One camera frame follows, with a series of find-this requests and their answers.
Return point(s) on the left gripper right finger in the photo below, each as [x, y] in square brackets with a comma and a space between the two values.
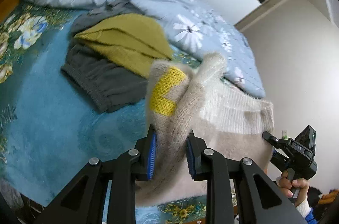
[237, 187]

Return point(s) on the olive green knit sweater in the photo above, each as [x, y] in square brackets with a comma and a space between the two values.
[132, 41]

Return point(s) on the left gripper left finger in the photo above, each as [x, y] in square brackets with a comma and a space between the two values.
[108, 184]

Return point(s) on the white knit sleeve cuff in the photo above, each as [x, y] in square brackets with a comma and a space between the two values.
[304, 209]

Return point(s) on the beige fuzzy graphic sweater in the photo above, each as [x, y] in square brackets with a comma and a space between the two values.
[181, 100]

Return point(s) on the dark grey garment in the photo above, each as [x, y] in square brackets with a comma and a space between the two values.
[108, 85]

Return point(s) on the teal floral bed blanket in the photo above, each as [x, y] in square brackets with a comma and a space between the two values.
[50, 128]

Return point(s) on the person's right hand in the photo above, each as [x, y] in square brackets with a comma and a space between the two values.
[286, 185]

